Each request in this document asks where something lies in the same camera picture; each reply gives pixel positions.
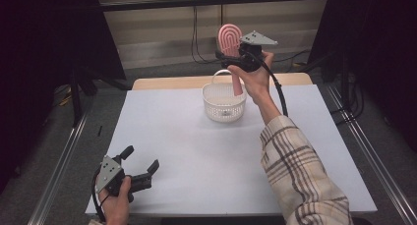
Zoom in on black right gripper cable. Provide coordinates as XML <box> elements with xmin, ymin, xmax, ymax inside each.
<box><xmin>246</xmin><ymin>50</ymin><xmax>290</xmax><ymax>119</ymax></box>

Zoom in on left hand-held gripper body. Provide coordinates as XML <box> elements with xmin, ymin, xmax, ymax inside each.
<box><xmin>94</xmin><ymin>154</ymin><xmax>153</xmax><ymax>197</ymax></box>

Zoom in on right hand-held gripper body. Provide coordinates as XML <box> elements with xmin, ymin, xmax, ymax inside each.
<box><xmin>223</xmin><ymin>29</ymin><xmax>279</xmax><ymax>74</ymax></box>

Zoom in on person's right hand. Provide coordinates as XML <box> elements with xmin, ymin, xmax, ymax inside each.
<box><xmin>226</xmin><ymin>50</ymin><xmax>276</xmax><ymax>105</ymax></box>

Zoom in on person's left hand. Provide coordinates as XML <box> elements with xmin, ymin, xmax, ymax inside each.
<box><xmin>97</xmin><ymin>175</ymin><xmax>133</xmax><ymax>225</ymax></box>

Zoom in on black curtain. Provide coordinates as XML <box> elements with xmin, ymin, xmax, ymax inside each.
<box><xmin>0</xmin><ymin>0</ymin><xmax>128</xmax><ymax>194</ymax></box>
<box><xmin>307</xmin><ymin>0</ymin><xmax>417</xmax><ymax>154</ymax></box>

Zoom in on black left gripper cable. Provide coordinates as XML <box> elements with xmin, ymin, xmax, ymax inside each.
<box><xmin>90</xmin><ymin>167</ymin><xmax>108</xmax><ymax>223</ymax></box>

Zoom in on white table cover sheet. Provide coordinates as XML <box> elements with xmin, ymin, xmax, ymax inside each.
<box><xmin>85</xmin><ymin>84</ymin><xmax>379</xmax><ymax>218</ymax></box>

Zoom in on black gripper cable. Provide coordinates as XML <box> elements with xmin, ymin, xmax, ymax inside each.
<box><xmin>90</xmin><ymin>167</ymin><xmax>108</xmax><ymax>223</ymax></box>
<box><xmin>246</xmin><ymin>50</ymin><xmax>290</xmax><ymax>119</ymax></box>

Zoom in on black floor cables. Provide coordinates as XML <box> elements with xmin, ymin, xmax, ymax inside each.
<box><xmin>329</xmin><ymin>82</ymin><xmax>366</xmax><ymax>127</ymax></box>

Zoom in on white perforated plastic basket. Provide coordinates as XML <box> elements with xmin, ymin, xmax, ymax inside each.
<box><xmin>201</xmin><ymin>69</ymin><xmax>249</xmax><ymax>124</ymax></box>

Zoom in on black metal stand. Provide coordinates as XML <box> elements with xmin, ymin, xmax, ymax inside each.
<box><xmin>69</xmin><ymin>67</ymin><xmax>98</xmax><ymax>128</ymax></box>

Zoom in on black horizontal bar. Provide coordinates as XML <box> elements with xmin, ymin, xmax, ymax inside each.
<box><xmin>97</xmin><ymin>0</ymin><xmax>332</xmax><ymax>13</ymax></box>

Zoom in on pink hairbrush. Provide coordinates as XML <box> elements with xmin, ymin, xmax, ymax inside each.
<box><xmin>217</xmin><ymin>23</ymin><xmax>245</xmax><ymax>97</ymax></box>

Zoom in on black wall cables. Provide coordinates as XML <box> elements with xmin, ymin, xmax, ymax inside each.
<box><xmin>190</xmin><ymin>5</ymin><xmax>313</xmax><ymax>75</ymax></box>

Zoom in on metal floor rail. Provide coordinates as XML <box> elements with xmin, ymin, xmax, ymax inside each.
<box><xmin>27</xmin><ymin>109</ymin><xmax>90</xmax><ymax>225</ymax></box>
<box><xmin>327</xmin><ymin>84</ymin><xmax>417</xmax><ymax>225</ymax></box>

